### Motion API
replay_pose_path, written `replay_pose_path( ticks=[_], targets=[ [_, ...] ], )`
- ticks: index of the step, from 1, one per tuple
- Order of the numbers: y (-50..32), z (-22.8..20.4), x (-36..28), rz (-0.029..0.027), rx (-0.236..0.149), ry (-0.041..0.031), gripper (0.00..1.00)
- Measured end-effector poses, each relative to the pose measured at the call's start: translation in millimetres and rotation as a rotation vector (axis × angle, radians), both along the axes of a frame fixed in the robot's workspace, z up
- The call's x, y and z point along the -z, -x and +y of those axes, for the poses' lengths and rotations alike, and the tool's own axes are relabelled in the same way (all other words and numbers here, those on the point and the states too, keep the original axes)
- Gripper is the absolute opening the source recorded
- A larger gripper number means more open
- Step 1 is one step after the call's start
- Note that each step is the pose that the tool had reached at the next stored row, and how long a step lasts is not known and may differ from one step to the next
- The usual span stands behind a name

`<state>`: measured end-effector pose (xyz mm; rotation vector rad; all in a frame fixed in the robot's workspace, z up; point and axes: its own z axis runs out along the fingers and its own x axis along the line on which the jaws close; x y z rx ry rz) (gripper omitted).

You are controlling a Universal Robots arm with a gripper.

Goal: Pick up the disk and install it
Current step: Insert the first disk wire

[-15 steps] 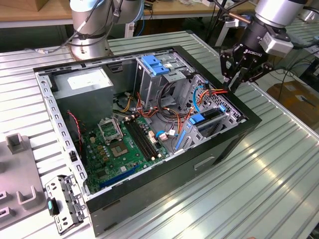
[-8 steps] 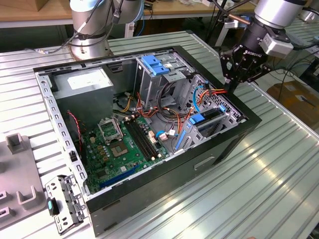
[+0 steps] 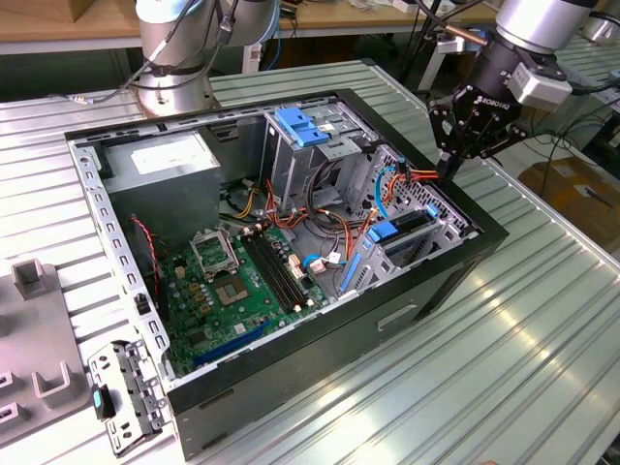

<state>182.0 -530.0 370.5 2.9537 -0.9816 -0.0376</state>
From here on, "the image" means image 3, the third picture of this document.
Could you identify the green motherboard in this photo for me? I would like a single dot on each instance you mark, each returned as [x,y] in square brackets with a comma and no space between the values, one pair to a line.
[257,315]

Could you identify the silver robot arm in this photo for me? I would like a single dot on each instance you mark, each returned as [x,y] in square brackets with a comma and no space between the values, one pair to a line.
[164,48]

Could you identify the black case latch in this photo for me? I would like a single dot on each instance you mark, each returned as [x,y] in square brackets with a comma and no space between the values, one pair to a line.
[141,305]

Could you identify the black blue bracket latch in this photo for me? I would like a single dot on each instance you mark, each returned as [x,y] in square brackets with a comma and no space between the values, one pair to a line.
[99,402]

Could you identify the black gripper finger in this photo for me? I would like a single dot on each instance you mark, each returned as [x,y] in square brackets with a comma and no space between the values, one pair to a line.
[438,121]
[504,143]

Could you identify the blue expansion slot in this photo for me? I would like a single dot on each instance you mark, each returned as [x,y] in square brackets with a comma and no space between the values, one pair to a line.
[232,345]

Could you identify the wooden desk white frame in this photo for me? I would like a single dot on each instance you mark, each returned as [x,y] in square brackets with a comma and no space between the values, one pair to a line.
[48,24]

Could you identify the wrist camera on copper rod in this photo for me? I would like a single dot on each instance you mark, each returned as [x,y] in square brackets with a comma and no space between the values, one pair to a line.
[460,36]

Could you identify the large brown cardboard box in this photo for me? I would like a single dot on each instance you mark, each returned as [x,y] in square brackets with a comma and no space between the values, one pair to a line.
[567,194]

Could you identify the metal rear bracket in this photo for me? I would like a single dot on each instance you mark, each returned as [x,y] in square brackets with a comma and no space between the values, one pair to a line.
[126,426]

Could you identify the grey parts rack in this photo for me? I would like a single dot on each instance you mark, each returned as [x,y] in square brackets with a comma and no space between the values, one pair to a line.
[29,339]

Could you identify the black RAM slot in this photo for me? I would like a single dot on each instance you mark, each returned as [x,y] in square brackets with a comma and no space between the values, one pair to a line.
[269,274]
[274,272]
[280,270]
[286,268]

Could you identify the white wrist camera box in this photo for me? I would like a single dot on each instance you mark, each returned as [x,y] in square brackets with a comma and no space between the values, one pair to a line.
[542,89]

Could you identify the grey power supply unit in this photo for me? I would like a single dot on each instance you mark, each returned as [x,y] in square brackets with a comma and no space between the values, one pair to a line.
[164,203]

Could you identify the blue plastic drive latch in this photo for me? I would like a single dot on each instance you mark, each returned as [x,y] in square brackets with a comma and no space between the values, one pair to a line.
[300,128]

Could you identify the metal optical drive cage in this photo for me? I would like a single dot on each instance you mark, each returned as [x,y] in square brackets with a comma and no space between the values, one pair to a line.
[290,169]

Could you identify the black PC case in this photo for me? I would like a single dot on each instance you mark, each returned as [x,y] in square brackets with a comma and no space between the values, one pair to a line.
[315,349]

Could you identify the metal disk bay cage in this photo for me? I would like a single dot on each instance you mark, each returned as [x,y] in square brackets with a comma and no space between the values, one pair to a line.
[450,227]

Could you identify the CPU socket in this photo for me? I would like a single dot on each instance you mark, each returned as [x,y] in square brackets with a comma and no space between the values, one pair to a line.
[233,290]

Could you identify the hard disk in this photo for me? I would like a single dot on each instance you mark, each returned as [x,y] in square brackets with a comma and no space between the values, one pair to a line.
[385,232]

